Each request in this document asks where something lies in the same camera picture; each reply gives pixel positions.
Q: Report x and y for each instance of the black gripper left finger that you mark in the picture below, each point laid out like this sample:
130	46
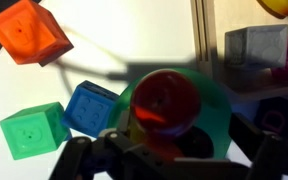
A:
82	158

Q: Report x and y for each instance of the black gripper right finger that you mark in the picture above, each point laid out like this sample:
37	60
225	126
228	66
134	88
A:
267	151

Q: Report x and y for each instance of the green bowl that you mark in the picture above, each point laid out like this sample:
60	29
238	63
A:
214	118

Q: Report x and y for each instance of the blue dotted cube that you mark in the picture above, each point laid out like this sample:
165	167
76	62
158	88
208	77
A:
89	108

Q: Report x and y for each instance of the red apple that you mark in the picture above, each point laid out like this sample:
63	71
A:
165	103

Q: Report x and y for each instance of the green rubber cube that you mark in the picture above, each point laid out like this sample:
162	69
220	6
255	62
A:
35	130

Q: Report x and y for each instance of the grey cube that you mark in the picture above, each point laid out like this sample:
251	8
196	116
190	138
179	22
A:
256	47

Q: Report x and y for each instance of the yellow fruit in tray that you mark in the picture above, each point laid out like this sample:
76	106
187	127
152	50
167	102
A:
277	8

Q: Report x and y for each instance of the orange rubber cube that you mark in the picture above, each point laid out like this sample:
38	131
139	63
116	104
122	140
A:
31	34

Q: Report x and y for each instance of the wooden tray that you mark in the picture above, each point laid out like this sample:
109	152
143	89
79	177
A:
211	20

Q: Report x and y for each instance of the white round pedestal table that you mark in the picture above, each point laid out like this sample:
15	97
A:
114	41

